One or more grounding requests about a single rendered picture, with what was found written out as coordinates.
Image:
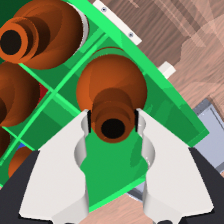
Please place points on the grey rectangular tray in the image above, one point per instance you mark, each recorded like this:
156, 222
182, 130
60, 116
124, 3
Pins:
211, 147

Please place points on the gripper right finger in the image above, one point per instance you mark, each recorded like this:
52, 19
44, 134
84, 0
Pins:
180, 185

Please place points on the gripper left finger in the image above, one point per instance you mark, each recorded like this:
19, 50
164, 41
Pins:
49, 187

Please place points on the green bottle crate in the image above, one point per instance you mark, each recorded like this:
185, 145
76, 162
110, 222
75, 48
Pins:
110, 169

